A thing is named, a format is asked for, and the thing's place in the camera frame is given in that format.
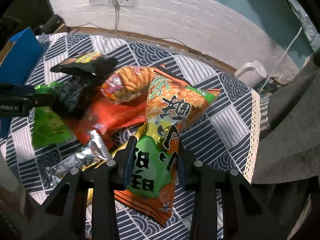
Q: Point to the silver foil snack bag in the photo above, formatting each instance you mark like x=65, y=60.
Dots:
x=94, y=152

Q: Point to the black yellow snack bag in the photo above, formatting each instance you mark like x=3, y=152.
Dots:
x=93, y=63

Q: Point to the orange stick snack bag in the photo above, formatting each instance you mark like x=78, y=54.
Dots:
x=127, y=83

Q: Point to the orange green rice cracker bag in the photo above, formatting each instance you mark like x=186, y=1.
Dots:
x=172, y=105

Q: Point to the blue cardboard box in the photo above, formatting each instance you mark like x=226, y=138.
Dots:
x=19, y=56

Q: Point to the grey fabric chair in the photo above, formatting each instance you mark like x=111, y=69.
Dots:
x=289, y=130

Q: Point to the white electric kettle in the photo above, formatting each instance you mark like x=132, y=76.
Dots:
x=251, y=73

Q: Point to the red snack packet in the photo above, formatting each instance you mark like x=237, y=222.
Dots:
x=106, y=117

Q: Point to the black printed snack packet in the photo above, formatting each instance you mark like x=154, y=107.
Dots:
x=76, y=95

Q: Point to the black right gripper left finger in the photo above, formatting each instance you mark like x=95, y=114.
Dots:
x=63, y=214

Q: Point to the green snack bag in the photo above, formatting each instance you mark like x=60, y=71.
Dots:
x=48, y=127

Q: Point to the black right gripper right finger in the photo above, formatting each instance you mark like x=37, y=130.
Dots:
x=245, y=215

